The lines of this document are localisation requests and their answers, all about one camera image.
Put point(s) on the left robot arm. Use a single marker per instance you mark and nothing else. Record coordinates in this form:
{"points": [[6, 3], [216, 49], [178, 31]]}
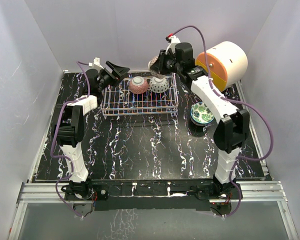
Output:
{"points": [[69, 127]]}

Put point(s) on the white wire dish rack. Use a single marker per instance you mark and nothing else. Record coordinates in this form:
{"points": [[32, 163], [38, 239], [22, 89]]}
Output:
{"points": [[120, 101]]}

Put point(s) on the black base frame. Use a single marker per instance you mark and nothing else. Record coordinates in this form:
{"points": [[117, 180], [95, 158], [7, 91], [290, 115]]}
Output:
{"points": [[196, 194]]}

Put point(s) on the white diamond pattern bowl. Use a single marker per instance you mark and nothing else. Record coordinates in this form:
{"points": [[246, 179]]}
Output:
{"points": [[158, 85]]}

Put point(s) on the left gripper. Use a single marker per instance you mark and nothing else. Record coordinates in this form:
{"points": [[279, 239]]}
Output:
{"points": [[121, 72]]}

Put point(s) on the round drawer cabinet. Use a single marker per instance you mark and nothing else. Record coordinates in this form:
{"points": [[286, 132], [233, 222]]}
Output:
{"points": [[227, 63]]}

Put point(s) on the pink floral bowl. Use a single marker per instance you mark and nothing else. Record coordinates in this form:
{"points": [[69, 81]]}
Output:
{"points": [[138, 85]]}

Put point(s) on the beige patterned bowl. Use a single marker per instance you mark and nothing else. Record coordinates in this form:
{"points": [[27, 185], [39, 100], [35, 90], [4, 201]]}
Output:
{"points": [[155, 66]]}

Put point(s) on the aluminium rail frame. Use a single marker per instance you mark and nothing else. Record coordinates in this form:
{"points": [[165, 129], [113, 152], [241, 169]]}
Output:
{"points": [[149, 167]]}

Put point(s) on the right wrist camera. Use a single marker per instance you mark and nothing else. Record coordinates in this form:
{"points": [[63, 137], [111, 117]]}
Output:
{"points": [[172, 42]]}

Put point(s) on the green leaf bowl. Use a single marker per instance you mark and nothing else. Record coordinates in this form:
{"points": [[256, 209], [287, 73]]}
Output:
{"points": [[200, 114]]}

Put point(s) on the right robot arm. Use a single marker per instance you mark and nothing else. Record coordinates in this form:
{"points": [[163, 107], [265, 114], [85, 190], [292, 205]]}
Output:
{"points": [[207, 76]]}

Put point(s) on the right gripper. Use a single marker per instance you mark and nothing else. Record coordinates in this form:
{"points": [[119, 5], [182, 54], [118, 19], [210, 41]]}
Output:
{"points": [[158, 66]]}

